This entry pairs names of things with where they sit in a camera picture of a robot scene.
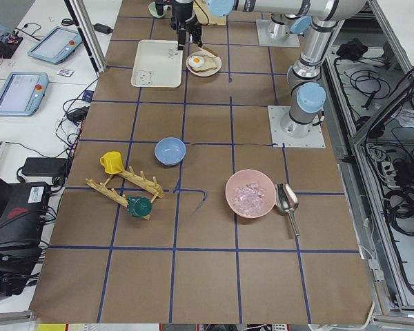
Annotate black power adapter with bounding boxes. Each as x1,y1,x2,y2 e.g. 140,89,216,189
16,157,68,186

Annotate wooden dish rack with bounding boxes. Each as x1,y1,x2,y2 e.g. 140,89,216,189
85,165,166,221

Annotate fried egg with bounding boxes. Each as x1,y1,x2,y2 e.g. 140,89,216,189
188,55,205,68

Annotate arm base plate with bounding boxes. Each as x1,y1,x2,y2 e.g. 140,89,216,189
268,106,326,148
256,19,300,48

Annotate wooden cutting board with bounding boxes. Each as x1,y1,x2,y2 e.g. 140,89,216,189
193,0,226,26

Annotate cream bear tray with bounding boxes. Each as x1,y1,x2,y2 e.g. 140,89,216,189
130,39,183,88

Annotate metal scoop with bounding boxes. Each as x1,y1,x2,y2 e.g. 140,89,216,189
275,183,300,237

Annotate bread slice on plate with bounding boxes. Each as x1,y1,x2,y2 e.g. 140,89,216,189
192,56,218,72

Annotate cream round plate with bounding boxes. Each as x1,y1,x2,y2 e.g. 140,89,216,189
186,50,222,77

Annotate dark green mug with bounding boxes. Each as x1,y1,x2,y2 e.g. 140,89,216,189
126,196,152,219

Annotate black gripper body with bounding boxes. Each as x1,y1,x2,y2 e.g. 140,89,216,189
170,0,201,34

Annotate near teach pendant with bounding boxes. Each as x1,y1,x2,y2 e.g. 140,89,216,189
0,72,49,117

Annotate teach pendant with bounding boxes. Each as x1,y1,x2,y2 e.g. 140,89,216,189
0,72,49,117
27,26,82,64

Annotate yellow mug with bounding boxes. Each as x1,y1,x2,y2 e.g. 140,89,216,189
99,151,124,174

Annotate far teach pendant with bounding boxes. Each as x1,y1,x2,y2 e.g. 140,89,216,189
27,26,82,64

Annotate pink bowl with ice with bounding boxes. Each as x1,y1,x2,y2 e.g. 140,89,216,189
225,169,277,219

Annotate bread slice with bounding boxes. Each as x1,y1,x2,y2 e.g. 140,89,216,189
199,47,219,58
192,56,218,72

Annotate green bowl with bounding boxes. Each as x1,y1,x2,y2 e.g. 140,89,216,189
148,1,170,19

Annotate blue bowl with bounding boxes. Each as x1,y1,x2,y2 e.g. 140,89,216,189
155,137,186,166

